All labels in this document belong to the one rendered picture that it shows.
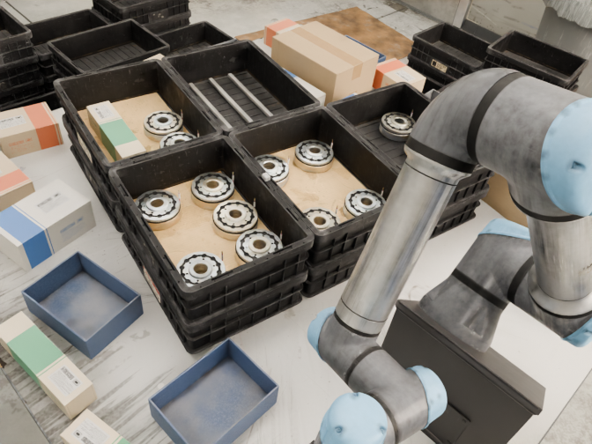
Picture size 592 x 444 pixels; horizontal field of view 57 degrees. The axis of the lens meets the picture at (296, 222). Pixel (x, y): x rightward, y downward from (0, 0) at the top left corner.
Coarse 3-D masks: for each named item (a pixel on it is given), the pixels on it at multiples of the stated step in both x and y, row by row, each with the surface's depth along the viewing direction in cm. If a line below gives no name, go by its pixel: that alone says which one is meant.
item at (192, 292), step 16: (192, 144) 129; (144, 160) 123; (112, 176) 119; (256, 176) 124; (128, 192) 116; (272, 192) 120; (128, 208) 114; (288, 208) 117; (304, 224) 114; (304, 240) 111; (160, 256) 104; (272, 256) 107; (288, 256) 110; (176, 272) 102; (224, 272) 103; (240, 272) 104; (176, 288) 102; (192, 288) 100; (208, 288) 101
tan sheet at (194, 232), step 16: (176, 192) 132; (192, 208) 128; (176, 224) 124; (192, 224) 125; (208, 224) 125; (160, 240) 120; (176, 240) 121; (192, 240) 121; (208, 240) 122; (224, 240) 122; (176, 256) 118; (224, 256) 119
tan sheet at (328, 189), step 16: (336, 160) 147; (288, 176) 140; (304, 176) 141; (320, 176) 141; (336, 176) 142; (352, 176) 143; (288, 192) 136; (304, 192) 136; (320, 192) 137; (336, 192) 138; (304, 208) 132; (336, 208) 133
